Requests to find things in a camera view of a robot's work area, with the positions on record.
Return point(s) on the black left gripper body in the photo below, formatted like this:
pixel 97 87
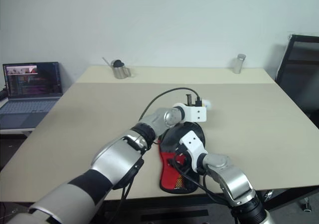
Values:
pixel 189 99

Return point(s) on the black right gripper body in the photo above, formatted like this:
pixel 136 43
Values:
pixel 183 159

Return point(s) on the black and red paddle case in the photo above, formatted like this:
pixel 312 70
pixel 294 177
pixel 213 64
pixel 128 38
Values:
pixel 169 169

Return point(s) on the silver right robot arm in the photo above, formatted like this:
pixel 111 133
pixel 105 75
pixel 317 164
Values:
pixel 234 176

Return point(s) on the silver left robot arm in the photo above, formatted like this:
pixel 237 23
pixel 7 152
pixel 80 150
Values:
pixel 117 159

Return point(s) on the steel cylinder tumbler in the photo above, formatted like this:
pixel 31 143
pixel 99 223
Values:
pixel 238 64

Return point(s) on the steel watering can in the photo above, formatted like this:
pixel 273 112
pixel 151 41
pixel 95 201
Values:
pixel 120 72

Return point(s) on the black mesh office chair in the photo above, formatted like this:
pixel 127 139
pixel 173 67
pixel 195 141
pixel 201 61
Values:
pixel 299 74

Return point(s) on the grey chair caster wheel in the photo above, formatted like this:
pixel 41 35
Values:
pixel 306 205

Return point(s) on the open blue laptop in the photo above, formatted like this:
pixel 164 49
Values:
pixel 30 84

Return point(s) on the white side table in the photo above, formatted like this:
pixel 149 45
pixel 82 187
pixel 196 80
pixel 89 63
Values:
pixel 17 132

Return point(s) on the black bar-shaped device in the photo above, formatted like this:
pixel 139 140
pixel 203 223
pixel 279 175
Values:
pixel 2 93

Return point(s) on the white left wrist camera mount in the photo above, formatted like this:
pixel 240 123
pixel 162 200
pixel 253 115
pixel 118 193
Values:
pixel 197 114

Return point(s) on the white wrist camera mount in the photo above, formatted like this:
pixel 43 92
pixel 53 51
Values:
pixel 197 114
pixel 193 144

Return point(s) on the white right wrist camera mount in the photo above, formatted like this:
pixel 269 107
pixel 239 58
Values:
pixel 193 144

